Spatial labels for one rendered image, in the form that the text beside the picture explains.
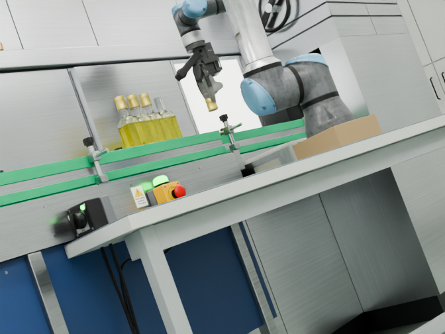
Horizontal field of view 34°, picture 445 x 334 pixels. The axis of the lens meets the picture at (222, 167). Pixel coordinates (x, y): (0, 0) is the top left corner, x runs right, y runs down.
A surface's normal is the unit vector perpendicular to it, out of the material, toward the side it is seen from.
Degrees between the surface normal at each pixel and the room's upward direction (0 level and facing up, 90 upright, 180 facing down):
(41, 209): 90
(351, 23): 90
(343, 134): 90
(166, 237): 90
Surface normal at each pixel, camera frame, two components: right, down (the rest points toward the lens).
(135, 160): 0.71, -0.32
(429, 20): -0.62, 0.16
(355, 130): 0.55, -0.28
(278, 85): 0.31, -0.09
